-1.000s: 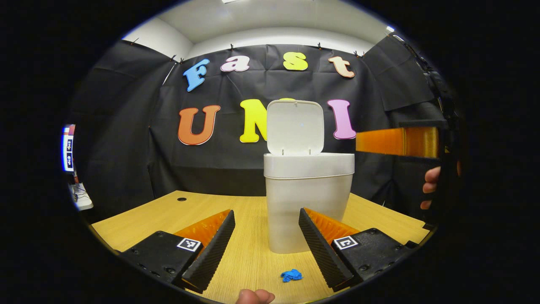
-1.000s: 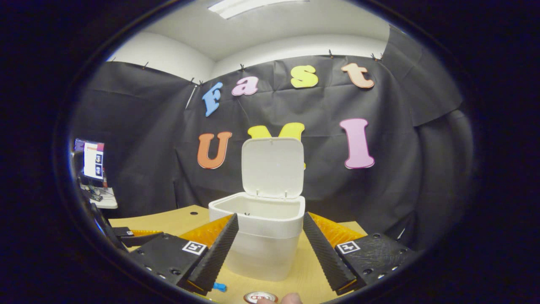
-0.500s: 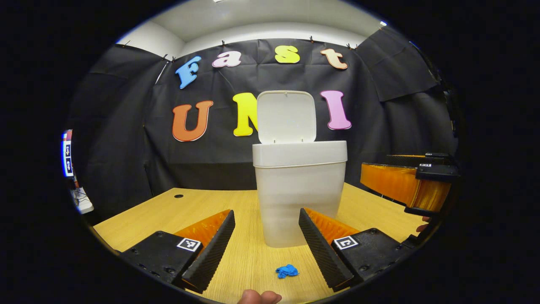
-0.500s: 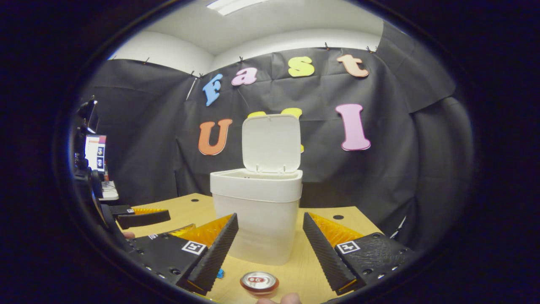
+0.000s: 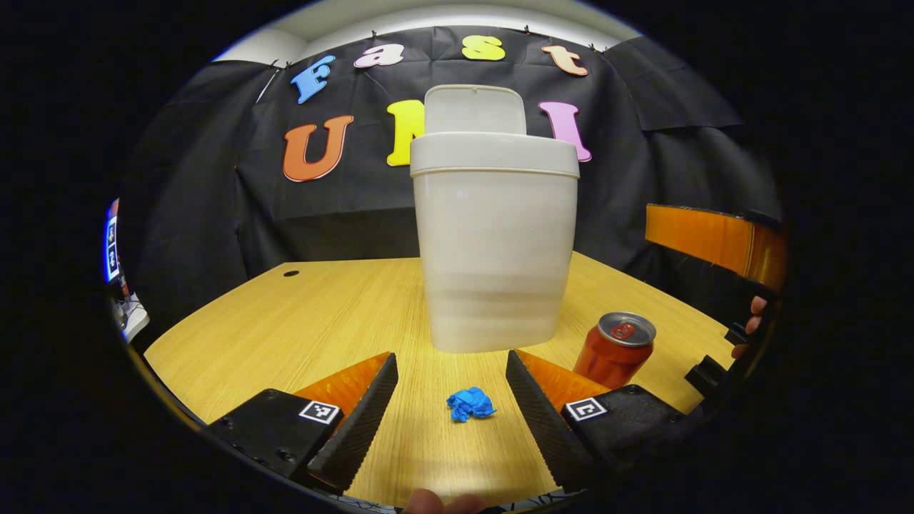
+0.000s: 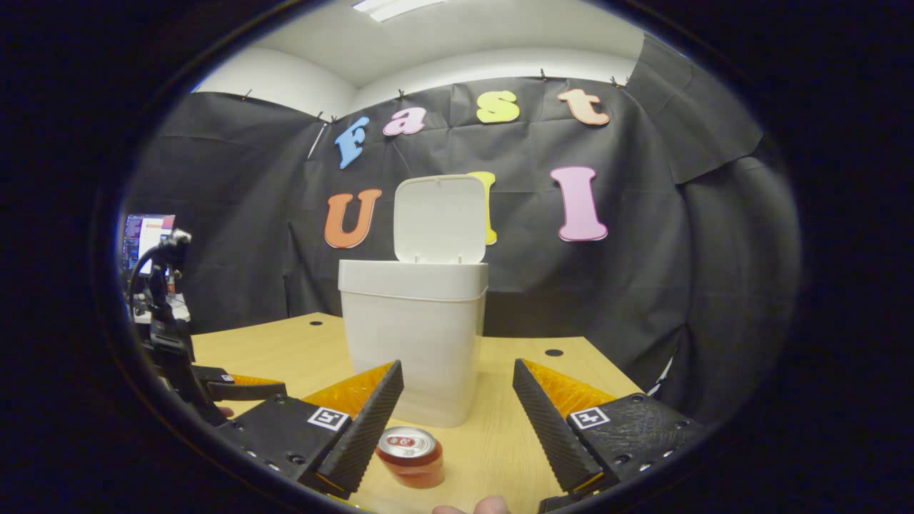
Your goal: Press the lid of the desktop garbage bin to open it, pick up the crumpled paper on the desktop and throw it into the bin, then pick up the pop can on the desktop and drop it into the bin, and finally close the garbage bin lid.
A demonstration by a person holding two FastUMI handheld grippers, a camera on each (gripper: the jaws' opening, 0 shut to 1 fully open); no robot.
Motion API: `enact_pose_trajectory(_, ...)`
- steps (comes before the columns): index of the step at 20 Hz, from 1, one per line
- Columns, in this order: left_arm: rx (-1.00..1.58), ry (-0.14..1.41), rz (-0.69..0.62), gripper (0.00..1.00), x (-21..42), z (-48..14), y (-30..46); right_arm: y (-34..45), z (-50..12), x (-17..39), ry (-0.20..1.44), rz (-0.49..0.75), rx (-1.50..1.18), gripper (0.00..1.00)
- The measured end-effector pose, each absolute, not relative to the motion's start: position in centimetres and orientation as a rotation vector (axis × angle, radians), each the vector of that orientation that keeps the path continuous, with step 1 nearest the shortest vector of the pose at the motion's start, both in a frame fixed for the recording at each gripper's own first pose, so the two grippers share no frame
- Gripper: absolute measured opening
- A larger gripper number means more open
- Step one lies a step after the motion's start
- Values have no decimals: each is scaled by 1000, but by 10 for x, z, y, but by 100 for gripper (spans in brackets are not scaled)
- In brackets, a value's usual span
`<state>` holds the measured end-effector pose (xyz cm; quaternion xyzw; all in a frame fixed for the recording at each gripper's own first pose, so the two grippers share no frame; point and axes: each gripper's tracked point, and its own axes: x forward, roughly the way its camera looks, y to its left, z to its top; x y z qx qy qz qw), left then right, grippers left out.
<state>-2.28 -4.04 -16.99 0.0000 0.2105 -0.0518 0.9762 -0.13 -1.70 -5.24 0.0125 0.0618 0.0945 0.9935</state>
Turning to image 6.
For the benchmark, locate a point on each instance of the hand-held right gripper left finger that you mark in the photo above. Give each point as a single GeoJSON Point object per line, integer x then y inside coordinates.
{"type": "Point", "coordinates": [364, 428]}

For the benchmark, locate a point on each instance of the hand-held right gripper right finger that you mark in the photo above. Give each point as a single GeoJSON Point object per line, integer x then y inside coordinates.
{"type": "Point", "coordinates": [553, 428]}

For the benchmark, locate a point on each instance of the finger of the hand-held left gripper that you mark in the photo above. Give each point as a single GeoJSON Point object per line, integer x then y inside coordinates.
{"type": "Point", "coordinates": [243, 389]}

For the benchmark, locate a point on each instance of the red pop can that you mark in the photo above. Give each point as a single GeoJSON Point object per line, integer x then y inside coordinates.
{"type": "Point", "coordinates": [410, 457]}

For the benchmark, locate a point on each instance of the white desktop garbage bin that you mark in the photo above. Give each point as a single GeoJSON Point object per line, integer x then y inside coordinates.
{"type": "Point", "coordinates": [414, 328]}

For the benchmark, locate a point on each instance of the wooden desktop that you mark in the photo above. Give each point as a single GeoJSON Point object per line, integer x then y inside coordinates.
{"type": "Point", "coordinates": [493, 442]}

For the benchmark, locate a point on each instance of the white side table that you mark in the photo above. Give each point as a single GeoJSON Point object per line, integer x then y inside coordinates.
{"type": "Point", "coordinates": [178, 308]}

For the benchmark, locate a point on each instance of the computer monitor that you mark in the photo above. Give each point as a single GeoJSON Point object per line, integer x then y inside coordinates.
{"type": "Point", "coordinates": [148, 235]}

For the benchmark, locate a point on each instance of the black backdrop cloth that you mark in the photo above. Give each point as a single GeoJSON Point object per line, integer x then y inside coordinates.
{"type": "Point", "coordinates": [593, 285]}

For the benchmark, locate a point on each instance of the long ceiling light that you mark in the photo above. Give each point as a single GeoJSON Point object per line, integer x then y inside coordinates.
{"type": "Point", "coordinates": [396, 7]}

